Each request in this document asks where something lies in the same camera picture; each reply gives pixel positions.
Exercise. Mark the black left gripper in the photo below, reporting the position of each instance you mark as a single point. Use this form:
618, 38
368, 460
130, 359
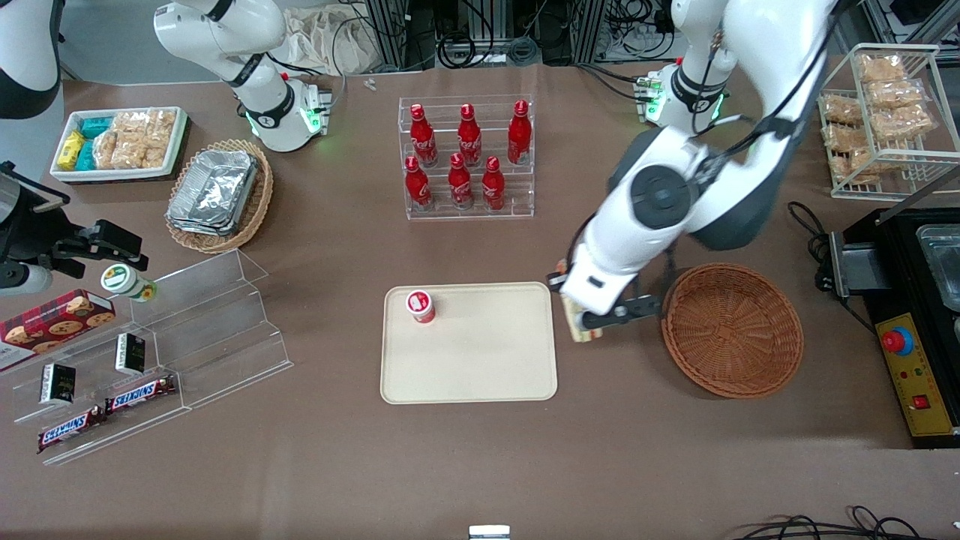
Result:
551, 277

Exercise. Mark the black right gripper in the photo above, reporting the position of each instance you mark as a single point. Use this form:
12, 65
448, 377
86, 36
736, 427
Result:
31, 233

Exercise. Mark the sandwich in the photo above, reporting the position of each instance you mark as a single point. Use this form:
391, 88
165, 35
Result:
577, 328

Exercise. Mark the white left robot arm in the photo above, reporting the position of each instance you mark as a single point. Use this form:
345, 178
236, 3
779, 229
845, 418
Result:
720, 187

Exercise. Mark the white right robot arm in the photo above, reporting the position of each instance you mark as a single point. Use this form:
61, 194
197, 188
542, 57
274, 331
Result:
225, 30

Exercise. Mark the round brown wicker basket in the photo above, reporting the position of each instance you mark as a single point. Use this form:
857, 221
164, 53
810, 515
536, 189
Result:
731, 330

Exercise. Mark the oval tan wicker basket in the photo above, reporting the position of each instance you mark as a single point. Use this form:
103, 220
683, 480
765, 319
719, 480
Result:
255, 202

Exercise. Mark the beige plastic tray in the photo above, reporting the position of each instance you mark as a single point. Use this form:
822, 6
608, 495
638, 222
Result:
480, 360

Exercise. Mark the white cup green lid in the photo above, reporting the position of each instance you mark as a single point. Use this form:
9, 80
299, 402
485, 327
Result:
124, 281

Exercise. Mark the white rectangular snack bin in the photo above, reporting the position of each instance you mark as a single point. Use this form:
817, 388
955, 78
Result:
64, 175

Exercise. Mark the red tartan cookie box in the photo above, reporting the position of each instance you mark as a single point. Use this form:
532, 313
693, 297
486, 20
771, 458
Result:
52, 322

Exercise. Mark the clear rice cracker packet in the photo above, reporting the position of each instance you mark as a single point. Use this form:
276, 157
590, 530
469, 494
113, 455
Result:
864, 165
160, 139
896, 94
845, 136
120, 150
880, 69
841, 109
904, 121

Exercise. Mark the teal snack packet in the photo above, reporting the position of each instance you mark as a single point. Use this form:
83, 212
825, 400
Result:
86, 155
96, 126

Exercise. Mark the small black carton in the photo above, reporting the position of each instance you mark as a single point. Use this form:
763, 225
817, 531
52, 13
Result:
130, 354
57, 384

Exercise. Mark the aluminium foil container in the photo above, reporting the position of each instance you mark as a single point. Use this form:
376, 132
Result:
214, 191

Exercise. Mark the yellow snack packet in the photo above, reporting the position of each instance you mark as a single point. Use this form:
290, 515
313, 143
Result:
70, 150

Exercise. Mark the clear acrylic stepped shelf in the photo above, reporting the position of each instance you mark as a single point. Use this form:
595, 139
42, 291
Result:
225, 330

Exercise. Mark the snickers chocolate bar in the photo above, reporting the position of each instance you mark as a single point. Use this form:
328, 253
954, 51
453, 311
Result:
71, 429
141, 394

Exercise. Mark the clear acrylic bottle rack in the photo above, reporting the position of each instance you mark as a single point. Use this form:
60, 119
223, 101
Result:
517, 191

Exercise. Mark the red cola bottle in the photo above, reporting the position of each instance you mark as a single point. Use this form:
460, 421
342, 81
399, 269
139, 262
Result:
417, 187
469, 139
493, 187
424, 139
460, 186
519, 135

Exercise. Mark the red white lidded cup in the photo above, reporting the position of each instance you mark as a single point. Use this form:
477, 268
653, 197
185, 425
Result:
421, 306

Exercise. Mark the grey metal box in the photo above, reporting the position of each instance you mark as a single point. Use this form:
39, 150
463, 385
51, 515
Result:
859, 270

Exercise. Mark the black countertop appliance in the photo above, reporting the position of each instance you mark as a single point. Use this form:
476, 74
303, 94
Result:
900, 255

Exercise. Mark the small white box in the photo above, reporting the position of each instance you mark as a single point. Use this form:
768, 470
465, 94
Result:
489, 532

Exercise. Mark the yellow control box red button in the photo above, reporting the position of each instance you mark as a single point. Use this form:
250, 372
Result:
919, 375

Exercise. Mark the beige cloth bag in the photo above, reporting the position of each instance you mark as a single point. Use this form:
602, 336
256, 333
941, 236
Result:
334, 37

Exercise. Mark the steel pan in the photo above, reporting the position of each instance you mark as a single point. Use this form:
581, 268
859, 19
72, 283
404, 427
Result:
941, 266

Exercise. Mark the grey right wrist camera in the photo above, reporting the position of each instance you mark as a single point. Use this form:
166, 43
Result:
22, 279

